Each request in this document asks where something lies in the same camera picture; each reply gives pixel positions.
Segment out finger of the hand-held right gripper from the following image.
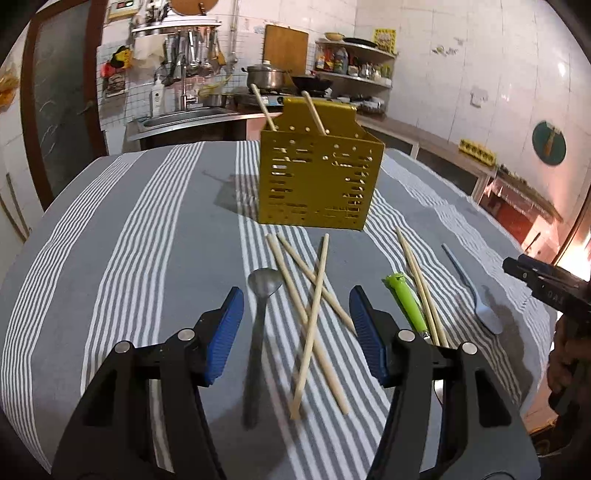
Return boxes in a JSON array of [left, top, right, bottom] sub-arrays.
[[502, 255, 591, 291]]

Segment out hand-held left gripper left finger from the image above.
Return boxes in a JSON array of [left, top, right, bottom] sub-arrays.
[[51, 286, 245, 480]]

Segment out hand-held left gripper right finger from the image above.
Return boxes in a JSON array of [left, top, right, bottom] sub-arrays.
[[348, 285, 541, 480]]

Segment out green frog handle knife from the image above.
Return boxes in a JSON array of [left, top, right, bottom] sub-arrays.
[[383, 272, 433, 344]]

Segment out blue grey spoon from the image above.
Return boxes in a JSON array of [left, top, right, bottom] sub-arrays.
[[441, 243, 504, 335]]

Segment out wooden chopstick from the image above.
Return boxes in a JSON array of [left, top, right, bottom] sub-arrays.
[[399, 233, 451, 349], [266, 234, 350, 415], [301, 91, 329, 137], [276, 233, 357, 335], [250, 84, 278, 132], [395, 226, 441, 347], [290, 233, 330, 421]]

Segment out metal spoon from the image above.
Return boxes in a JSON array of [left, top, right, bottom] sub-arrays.
[[243, 268, 283, 430]]

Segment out yellow perforated utensil holder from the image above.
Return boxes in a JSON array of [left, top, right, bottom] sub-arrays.
[[259, 96, 385, 230]]

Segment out row of hanging kitchen utensils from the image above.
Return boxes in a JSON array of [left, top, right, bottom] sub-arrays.
[[157, 28, 228, 86]]

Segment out person's right hand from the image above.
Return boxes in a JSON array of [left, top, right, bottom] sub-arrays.
[[547, 316, 585, 407]]

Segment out red wooden cabinet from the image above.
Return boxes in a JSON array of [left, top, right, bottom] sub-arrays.
[[475, 173, 566, 266]]

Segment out grey white striped tablecloth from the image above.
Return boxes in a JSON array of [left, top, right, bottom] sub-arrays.
[[0, 141, 561, 480]]

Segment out yellow egg tray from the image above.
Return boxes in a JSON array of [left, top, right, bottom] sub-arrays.
[[458, 138, 498, 166]]

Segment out kitchen counter cabinet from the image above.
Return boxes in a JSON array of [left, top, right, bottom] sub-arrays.
[[355, 113, 499, 204]]

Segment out steel kitchen sink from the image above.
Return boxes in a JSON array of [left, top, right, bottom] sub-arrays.
[[127, 107, 241, 141]]

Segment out pile of white dishes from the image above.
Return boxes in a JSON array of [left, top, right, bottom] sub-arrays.
[[337, 95, 386, 114]]

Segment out steel faucet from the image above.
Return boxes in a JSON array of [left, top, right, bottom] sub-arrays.
[[179, 78, 200, 112]]

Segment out steel corner shelf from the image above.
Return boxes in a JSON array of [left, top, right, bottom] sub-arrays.
[[315, 37, 398, 114]]

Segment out steel gas stove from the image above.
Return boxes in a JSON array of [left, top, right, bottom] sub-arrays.
[[235, 90, 334, 110]]

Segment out white soap bottle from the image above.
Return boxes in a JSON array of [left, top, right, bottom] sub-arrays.
[[150, 76, 166, 117]]

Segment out black wok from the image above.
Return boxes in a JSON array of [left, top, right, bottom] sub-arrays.
[[291, 74, 334, 92]]

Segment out steel cooking pot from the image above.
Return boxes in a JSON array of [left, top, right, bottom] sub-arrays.
[[241, 60, 289, 90]]

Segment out row of condiment bottles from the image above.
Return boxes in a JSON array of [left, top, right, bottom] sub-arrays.
[[316, 45, 393, 79]]

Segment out brown frosted glass door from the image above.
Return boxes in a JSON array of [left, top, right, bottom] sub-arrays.
[[21, 0, 109, 210]]

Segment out red yellow hanging bags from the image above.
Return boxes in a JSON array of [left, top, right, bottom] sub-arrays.
[[100, 45, 134, 97]]

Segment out rectangular wooden cutting board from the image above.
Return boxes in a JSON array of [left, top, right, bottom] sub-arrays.
[[264, 24, 309, 77]]

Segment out white hanging cloth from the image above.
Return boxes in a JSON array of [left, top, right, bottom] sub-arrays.
[[134, 37, 164, 61]]

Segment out round wooden lid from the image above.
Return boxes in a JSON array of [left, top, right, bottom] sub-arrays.
[[170, 0, 220, 17]]

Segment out hanging orange bag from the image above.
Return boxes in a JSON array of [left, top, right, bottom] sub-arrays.
[[0, 65, 21, 109]]

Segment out green round wall decoration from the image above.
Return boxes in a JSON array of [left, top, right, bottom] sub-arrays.
[[532, 120, 568, 166]]

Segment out yellow wall poster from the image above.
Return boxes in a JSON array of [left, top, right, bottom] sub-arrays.
[[373, 28, 397, 52]]

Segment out metal wall pipe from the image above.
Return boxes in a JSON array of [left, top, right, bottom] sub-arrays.
[[229, 0, 241, 65]]

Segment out steel wall rack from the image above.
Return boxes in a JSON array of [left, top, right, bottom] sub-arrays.
[[130, 17, 223, 37]]

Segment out wall meter box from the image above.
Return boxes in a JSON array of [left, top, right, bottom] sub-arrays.
[[107, 0, 139, 19]]

